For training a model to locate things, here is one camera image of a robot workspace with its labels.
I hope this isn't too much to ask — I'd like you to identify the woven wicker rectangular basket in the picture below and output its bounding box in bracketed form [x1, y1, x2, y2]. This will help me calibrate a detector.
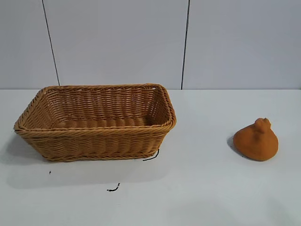
[13, 82, 177, 162]

